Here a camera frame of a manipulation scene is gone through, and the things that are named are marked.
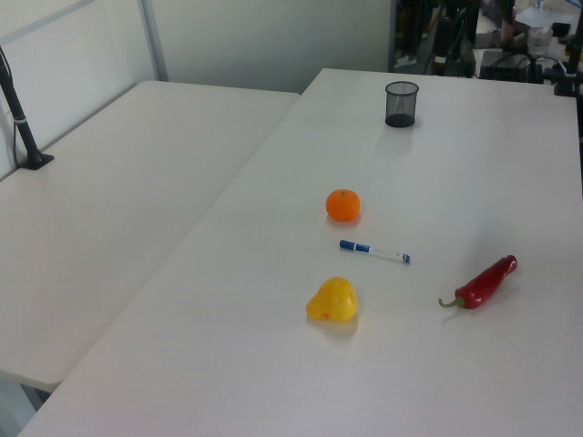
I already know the red chili pepper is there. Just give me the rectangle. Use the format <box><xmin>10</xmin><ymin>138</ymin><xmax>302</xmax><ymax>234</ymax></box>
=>
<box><xmin>437</xmin><ymin>254</ymin><xmax>518</xmax><ymax>312</ymax></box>

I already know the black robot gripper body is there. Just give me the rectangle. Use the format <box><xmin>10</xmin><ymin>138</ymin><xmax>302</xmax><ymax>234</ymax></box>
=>
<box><xmin>435</xmin><ymin>15</ymin><xmax>460</xmax><ymax>59</ymax></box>

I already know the grey partition corner post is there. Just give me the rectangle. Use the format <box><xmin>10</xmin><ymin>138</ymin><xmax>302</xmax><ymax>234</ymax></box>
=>
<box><xmin>138</xmin><ymin>0</ymin><xmax>170</xmax><ymax>84</ymax></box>

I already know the black pole with base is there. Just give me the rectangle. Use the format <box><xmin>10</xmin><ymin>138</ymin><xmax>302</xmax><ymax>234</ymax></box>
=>
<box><xmin>0</xmin><ymin>45</ymin><xmax>55</xmax><ymax>171</ymax></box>

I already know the blue and white marker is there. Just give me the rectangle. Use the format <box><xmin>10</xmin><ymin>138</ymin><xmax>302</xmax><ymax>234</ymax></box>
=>
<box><xmin>338</xmin><ymin>239</ymin><xmax>414</xmax><ymax>265</ymax></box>

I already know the clear plastic cup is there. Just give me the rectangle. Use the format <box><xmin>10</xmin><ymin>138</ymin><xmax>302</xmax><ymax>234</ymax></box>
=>
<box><xmin>527</xmin><ymin>25</ymin><xmax>555</xmax><ymax>52</ymax></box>

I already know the black camera clamp stand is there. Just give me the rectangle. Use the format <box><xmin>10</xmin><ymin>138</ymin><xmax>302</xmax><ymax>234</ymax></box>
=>
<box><xmin>552</xmin><ymin>32</ymin><xmax>583</xmax><ymax>97</ymax></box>

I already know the black mesh pen cup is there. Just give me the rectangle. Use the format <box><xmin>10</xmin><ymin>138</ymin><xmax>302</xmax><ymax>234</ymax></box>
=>
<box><xmin>384</xmin><ymin>81</ymin><xmax>420</xmax><ymax>128</ymax></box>

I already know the black box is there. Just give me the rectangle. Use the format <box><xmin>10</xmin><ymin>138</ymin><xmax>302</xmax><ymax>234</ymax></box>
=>
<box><xmin>479</xmin><ymin>49</ymin><xmax>545</xmax><ymax>84</ymax></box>

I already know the orange mandarin fruit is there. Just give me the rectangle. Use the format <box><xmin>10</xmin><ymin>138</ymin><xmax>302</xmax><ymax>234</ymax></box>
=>
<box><xmin>324</xmin><ymin>188</ymin><xmax>362</xmax><ymax>223</ymax></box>

